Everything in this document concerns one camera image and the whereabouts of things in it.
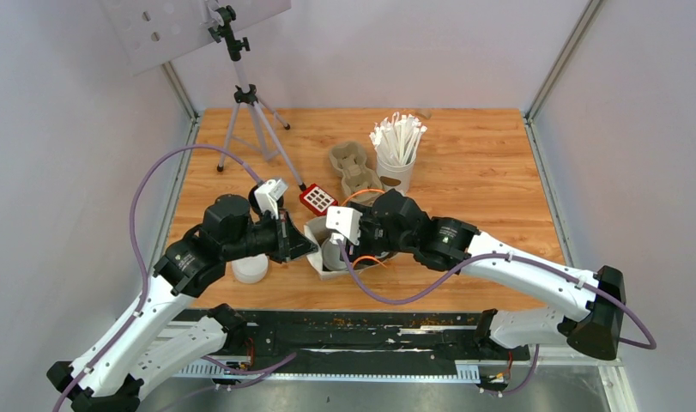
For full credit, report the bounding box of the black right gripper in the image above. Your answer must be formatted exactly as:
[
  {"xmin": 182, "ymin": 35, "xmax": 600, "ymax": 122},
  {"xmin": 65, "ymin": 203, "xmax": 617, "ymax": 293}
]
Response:
[{"xmin": 339, "ymin": 207, "xmax": 415, "ymax": 264}]

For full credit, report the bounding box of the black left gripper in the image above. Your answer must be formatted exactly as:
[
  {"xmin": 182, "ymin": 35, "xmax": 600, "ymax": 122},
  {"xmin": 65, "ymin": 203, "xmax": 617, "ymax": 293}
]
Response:
[{"xmin": 223, "ymin": 207, "xmax": 319, "ymax": 264}]

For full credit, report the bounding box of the paper bag with orange handles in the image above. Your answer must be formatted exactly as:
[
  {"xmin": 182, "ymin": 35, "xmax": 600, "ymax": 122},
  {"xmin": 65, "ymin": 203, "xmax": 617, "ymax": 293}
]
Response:
[{"xmin": 303, "ymin": 215, "xmax": 396, "ymax": 281}]

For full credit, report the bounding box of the lidded coffee cup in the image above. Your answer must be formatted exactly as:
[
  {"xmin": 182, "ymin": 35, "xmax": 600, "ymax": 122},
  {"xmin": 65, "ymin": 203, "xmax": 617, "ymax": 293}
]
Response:
[{"xmin": 321, "ymin": 239, "xmax": 348, "ymax": 272}]

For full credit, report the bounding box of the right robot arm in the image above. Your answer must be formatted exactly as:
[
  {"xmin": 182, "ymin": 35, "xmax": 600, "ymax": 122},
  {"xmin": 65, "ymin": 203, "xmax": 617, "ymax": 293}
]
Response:
[{"xmin": 348, "ymin": 190, "xmax": 626, "ymax": 361}]

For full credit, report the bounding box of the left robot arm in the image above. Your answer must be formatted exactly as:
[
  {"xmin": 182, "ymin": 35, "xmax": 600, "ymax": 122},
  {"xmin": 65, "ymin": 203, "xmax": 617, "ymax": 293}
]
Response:
[{"xmin": 47, "ymin": 195, "xmax": 318, "ymax": 411}]

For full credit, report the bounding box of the dark cup of coffee beans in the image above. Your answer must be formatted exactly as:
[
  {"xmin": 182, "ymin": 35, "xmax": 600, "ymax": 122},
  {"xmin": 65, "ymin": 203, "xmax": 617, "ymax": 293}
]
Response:
[{"xmin": 248, "ymin": 185, "xmax": 262, "ymax": 216}]

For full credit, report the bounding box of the red white block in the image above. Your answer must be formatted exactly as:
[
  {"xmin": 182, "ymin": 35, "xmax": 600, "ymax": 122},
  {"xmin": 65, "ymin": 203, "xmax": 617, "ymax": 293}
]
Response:
[{"xmin": 299, "ymin": 184, "xmax": 338, "ymax": 216}]

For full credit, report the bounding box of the brown pulp cup carrier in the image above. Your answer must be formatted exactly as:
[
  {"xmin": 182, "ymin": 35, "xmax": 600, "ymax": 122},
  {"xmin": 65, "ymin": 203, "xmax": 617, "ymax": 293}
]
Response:
[{"xmin": 328, "ymin": 141, "xmax": 383, "ymax": 197}]

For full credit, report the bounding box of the bundle of white wrapped straws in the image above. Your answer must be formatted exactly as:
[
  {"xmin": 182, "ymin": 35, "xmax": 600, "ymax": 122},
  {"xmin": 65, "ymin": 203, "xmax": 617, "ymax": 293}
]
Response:
[{"xmin": 369, "ymin": 112, "xmax": 427, "ymax": 167}]

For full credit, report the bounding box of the silver tripod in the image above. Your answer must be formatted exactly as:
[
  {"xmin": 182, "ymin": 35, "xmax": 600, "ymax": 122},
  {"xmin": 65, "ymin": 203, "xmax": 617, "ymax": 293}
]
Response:
[{"xmin": 206, "ymin": 1, "xmax": 306, "ymax": 190}]

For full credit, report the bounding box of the grey perforated board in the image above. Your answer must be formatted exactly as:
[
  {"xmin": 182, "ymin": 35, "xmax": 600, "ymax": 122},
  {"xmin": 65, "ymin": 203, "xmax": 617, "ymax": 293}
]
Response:
[{"xmin": 99, "ymin": 0, "xmax": 292, "ymax": 75}]

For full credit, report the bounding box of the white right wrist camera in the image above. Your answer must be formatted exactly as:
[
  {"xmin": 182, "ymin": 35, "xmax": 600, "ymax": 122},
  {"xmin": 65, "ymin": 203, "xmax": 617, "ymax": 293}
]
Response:
[{"xmin": 325, "ymin": 206, "xmax": 362, "ymax": 245}]

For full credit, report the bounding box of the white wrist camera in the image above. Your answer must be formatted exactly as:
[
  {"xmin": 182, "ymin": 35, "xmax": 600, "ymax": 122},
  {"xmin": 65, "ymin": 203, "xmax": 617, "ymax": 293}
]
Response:
[
  {"xmin": 325, "ymin": 206, "xmax": 362, "ymax": 245},
  {"xmin": 256, "ymin": 179, "xmax": 288, "ymax": 218}
]

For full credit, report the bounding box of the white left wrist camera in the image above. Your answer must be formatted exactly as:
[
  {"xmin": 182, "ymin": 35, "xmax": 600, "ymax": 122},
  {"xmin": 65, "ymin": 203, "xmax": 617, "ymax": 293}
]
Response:
[{"xmin": 256, "ymin": 179, "xmax": 288, "ymax": 218}]

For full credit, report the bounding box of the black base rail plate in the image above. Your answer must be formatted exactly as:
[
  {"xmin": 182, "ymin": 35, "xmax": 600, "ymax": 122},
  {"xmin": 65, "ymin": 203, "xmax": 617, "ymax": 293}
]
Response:
[{"xmin": 188, "ymin": 309, "xmax": 530, "ymax": 379}]

